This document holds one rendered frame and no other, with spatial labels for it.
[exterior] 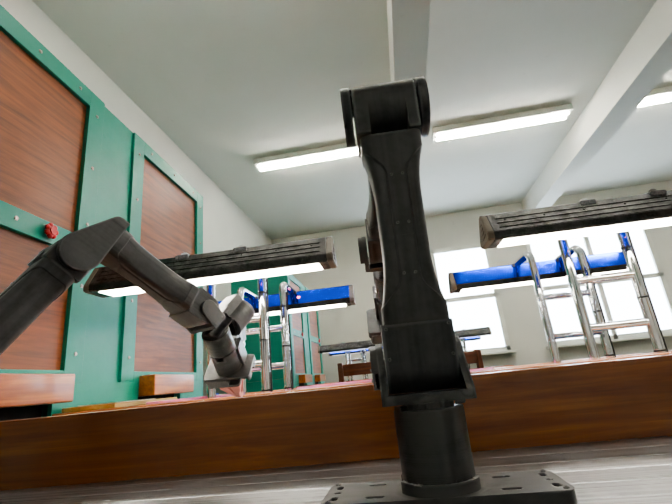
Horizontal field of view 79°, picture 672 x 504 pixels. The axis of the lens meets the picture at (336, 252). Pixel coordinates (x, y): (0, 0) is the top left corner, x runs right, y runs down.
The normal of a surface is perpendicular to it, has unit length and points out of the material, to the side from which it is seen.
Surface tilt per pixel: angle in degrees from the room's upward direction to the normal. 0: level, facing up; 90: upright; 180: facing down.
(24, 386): 90
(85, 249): 90
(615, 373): 90
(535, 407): 90
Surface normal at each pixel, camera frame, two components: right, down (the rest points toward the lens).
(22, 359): 0.99, -0.13
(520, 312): -0.16, -0.28
